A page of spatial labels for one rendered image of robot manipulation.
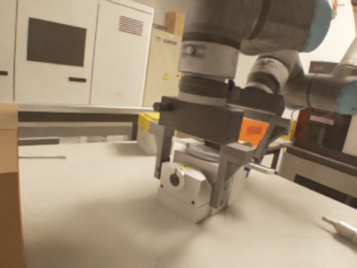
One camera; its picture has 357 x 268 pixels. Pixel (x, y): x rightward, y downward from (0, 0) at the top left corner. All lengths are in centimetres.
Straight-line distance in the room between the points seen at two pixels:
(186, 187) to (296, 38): 28
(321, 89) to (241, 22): 35
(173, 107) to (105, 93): 77
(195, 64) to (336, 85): 40
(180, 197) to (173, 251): 10
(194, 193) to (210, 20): 25
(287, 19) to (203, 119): 18
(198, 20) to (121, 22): 83
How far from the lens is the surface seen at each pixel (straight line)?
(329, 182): 197
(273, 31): 38
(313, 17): 40
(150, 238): 35
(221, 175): 35
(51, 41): 106
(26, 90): 105
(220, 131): 33
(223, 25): 34
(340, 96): 63
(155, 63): 433
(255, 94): 54
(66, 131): 110
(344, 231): 49
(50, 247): 34
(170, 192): 40
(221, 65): 33
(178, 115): 37
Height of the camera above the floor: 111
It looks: 13 degrees down
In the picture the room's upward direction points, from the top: 9 degrees clockwise
